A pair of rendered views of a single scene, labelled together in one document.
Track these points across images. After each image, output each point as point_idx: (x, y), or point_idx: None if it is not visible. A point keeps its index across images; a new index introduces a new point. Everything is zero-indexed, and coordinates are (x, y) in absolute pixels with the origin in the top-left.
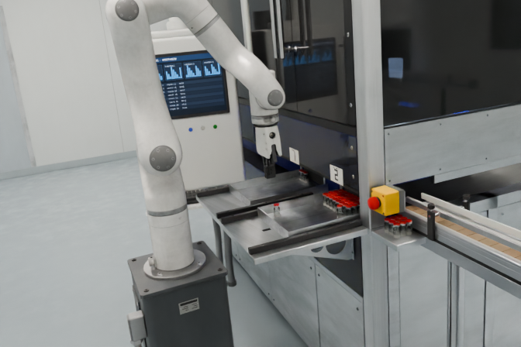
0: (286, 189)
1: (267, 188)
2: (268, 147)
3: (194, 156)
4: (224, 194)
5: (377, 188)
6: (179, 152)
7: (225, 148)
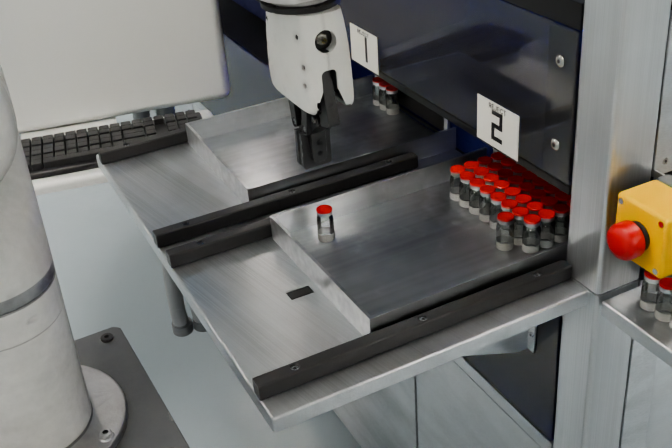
0: (342, 138)
1: (289, 134)
2: (313, 81)
3: (88, 35)
4: (174, 155)
5: (637, 194)
6: (2, 130)
7: (171, 11)
